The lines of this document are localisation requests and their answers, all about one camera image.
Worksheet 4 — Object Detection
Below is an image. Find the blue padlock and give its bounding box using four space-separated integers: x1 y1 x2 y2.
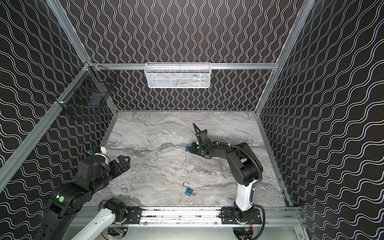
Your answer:
185 143 192 152
182 182 197 197

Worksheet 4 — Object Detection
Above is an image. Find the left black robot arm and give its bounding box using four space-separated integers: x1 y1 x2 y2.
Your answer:
34 154 131 240

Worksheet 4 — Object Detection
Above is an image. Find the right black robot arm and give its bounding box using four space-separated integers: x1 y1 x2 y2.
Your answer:
189 123 264 223

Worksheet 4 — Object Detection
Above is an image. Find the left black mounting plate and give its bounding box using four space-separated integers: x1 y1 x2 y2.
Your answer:
122 207 143 225

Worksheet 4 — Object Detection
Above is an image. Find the black mounting plate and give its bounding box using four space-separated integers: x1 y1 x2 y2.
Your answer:
218 207 262 225
122 207 143 225

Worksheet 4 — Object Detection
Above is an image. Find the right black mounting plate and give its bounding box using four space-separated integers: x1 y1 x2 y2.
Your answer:
218 207 262 225

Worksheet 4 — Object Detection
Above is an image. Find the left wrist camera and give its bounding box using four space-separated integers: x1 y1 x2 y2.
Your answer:
88 147 107 155

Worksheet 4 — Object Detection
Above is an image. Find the white wire mesh basket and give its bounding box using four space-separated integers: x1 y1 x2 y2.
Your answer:
144 62 212 89

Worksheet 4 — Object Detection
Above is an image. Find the black wire mesh basket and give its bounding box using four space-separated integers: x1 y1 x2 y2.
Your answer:
59 66 118 122

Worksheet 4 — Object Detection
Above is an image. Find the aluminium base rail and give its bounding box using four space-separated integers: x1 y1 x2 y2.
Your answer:
61 206 302 228

